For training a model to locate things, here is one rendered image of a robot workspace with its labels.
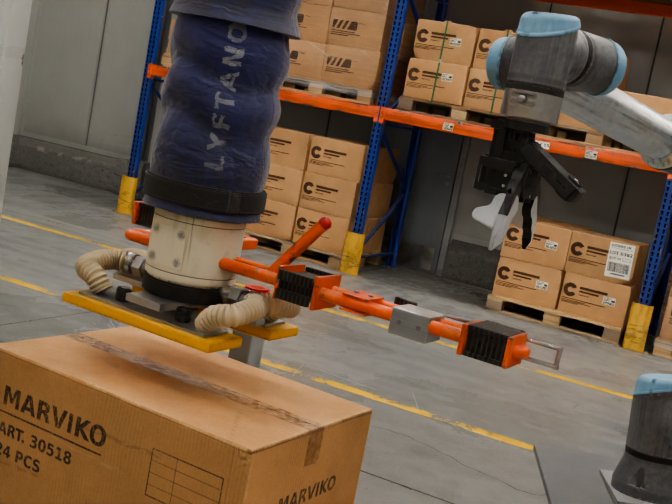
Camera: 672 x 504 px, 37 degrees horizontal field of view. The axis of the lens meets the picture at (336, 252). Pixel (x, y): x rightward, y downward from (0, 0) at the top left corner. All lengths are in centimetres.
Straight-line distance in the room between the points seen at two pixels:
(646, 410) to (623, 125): 71
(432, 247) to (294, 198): 167
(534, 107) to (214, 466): 75
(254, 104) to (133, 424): 58
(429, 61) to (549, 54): 782
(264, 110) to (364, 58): 776
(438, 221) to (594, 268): 227
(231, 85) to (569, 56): 57
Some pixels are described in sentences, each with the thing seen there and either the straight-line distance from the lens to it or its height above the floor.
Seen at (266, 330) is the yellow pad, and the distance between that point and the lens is 184.
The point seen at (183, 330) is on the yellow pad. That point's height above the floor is 107.
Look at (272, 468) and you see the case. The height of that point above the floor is 90.
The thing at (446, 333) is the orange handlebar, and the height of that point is 118.
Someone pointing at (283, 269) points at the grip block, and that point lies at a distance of 170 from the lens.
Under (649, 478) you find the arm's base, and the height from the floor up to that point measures 82.
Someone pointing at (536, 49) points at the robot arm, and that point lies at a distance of 154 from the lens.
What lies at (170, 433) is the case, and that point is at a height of 92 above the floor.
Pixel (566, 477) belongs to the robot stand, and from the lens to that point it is 245.
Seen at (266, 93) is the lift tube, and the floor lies 149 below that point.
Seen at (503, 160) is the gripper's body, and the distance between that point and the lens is 154.
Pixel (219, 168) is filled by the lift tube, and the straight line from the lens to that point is 174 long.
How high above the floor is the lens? 148
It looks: 8 degrees down
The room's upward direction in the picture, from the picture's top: 11 degrees clockwise
